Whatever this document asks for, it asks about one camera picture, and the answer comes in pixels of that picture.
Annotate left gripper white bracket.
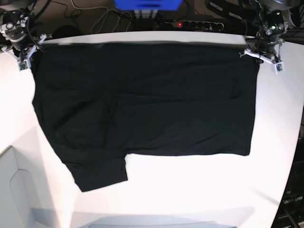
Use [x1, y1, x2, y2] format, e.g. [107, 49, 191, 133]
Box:
[239, 37, 285, 74]

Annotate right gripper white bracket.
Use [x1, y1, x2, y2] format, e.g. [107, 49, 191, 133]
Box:
[1, 34, 51, 71]

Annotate black T-shirt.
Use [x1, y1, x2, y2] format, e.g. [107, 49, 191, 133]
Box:
[32, 43, 259, 192]

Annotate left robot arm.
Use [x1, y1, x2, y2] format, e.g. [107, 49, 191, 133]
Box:
[239, 0, 288, 74]

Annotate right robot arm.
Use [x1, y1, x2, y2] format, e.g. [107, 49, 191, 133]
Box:
[0, 0, 52, 71]

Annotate blue box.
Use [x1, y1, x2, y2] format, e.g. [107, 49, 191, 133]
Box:
[114, 0, 182, 10]

